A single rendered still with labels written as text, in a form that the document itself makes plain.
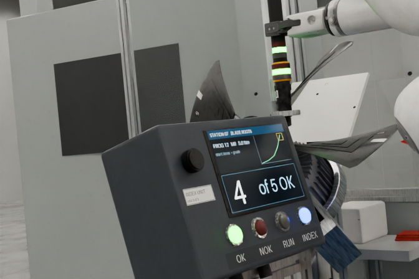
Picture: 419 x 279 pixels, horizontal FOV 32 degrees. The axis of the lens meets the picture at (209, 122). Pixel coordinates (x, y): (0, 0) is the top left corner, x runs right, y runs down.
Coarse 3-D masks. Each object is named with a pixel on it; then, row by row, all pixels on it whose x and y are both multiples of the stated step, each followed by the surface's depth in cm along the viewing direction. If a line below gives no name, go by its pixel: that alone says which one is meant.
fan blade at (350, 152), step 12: (372, 132) 164; (300, 144) 166; (312, 144) 164; (324, 144) 161; (336, 144) 159; (348, 144) 157; (360, 144) 155; (372, 144) 154; (324, 156) 155; (336, 156) 153; (348, 156) 152; (360, 156) 150
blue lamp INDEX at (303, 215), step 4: (300, 208) 98; (304, 208) 98; (300, 212) 97; (304, 212) 97; (308, 212) 98; (300, 216) 97; (304, 216) 97; (308, 216) 97; (300, 220) 97; (304, 220) 97; (308, 220) 97; (304, 224) 97; (308, 224) 98
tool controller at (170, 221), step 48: (144, 144) 85; (192, 144) 87; (240, 144) 93; (288, 144) 101; (144, 192) 86; (192, 192) 84; (288, 192) 97; (144, 240) 86; (192, 240) 81; (288, 240) 94
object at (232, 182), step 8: (224, 176) 89; (232, 176) 90; (240, 176) 91; (224, 184) 88; (232, 184) 89; (240, 184) 90; (248, 184) 92; (232, 192) 89; (240, 192) 90; (248, 192) 91; (232, 200) 88; (240, 200) 89; (248, 200) 91; (232, 208) 88; (240, 208) 89; (248, 208) 90; (256, 208) 91
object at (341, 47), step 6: (342, 42) 183; (348, 42) 177; (336, 48) 183; (342, 48) 176; (330, 54) 180; (336, 54) 175; (324, 60) 180; (318, 66) 180; (312, 72) 179; (306, 78) 179; (300, 84) 180; (306, 84) 188; (300, 90) 184; (294, 96) 181
